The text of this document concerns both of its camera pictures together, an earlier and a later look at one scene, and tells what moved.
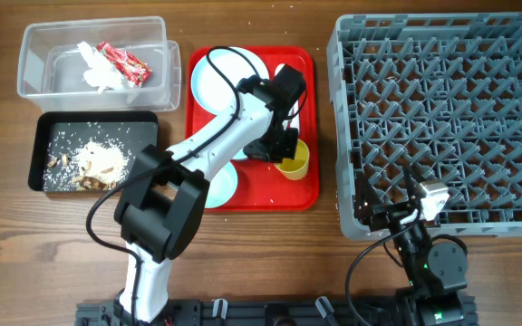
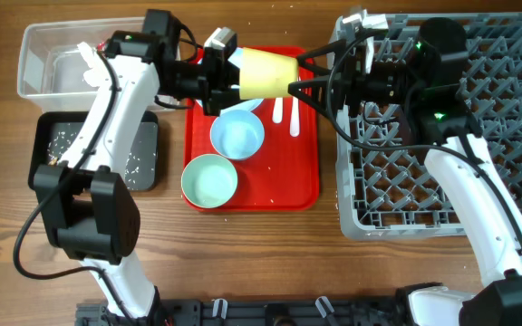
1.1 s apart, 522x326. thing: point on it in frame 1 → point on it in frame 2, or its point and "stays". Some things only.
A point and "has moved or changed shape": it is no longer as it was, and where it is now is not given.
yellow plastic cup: x=295 y=168 has moved or changed shape
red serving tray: x=261 y=186 stays
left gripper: x=288 y=150 → x=215 y=74
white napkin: x=102 y=73 stays
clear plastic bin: x=52 y=66 stays
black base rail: x=272 y=312 stays
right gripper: x=368 y=206 → x=321 y=91
